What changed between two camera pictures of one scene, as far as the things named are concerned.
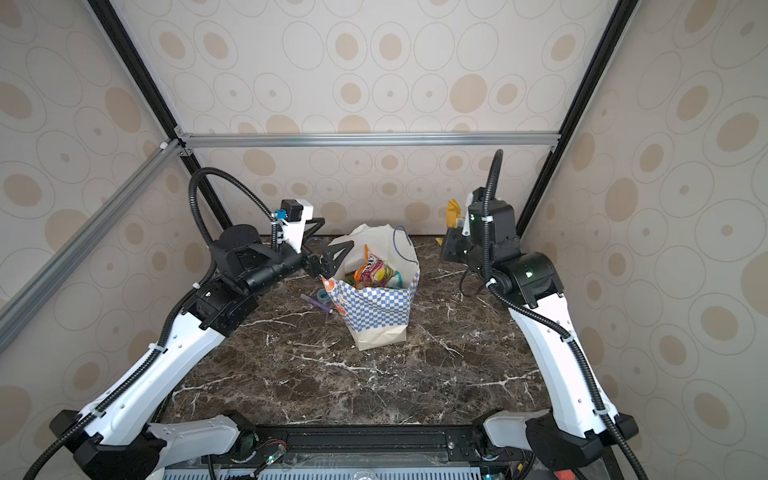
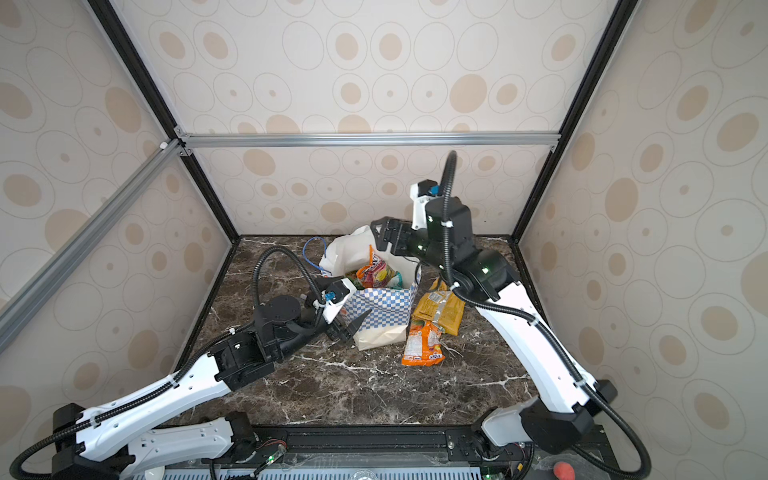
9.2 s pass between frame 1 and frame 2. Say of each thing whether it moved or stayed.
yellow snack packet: moved
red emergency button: stayed
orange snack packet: moved
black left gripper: moved
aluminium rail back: stayed
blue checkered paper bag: stayed
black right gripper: moved
